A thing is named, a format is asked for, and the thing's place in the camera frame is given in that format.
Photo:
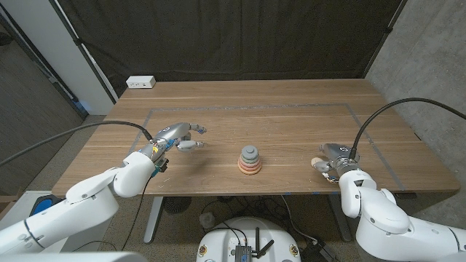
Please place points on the white power strip box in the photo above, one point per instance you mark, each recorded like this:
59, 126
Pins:
140, 82

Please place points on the smallest beige toy disc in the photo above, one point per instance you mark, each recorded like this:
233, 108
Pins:
315, 161

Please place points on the black round floor fan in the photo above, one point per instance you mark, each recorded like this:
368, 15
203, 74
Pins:
177, 204

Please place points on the grey tape workspace outline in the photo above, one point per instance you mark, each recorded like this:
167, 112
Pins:
255, 107

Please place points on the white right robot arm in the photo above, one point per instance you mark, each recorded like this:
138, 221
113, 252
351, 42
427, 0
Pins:
393, 218

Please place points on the dark grey table leg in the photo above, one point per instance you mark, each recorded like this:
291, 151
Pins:
340, 218

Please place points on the dusty pink toy disc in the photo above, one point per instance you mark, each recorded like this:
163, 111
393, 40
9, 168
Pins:
250, 164

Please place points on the black fabric backdrop curtain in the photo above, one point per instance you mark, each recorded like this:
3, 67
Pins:
236, 36

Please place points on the small grey toy disc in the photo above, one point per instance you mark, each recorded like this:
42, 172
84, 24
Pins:
250, 150

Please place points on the black power brick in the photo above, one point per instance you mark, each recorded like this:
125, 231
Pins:
316, 252

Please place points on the white table leg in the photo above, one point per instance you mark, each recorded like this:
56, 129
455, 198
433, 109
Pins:
154, 214

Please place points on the coral red toy disc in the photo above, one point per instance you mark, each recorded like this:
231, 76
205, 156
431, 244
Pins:
250, 169

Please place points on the grey round floor object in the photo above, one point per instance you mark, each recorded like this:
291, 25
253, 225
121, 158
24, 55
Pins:
207, 220

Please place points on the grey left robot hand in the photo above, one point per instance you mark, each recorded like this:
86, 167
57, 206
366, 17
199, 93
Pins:
171, 132

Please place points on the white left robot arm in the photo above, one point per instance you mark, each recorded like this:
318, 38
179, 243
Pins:
80, 203

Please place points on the black foot pedal blue pads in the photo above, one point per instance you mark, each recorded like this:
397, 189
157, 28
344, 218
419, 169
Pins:
43, 203

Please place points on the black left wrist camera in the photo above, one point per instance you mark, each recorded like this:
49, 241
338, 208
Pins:
162, 165

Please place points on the grey radio box with antennas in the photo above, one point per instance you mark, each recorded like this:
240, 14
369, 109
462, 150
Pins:
243, 252

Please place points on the white robot torso base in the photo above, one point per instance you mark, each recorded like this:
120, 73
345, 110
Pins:
218, 240

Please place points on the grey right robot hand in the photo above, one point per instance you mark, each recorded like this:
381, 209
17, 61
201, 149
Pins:
338, 153

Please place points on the large orange toy disc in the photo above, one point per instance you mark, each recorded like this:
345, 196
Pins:
250, 172

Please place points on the black backdrop frame pole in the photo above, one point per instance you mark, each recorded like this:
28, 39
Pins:
387, 31
83, 51

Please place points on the green toy disc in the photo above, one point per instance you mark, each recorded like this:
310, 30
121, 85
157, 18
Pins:
250, 159

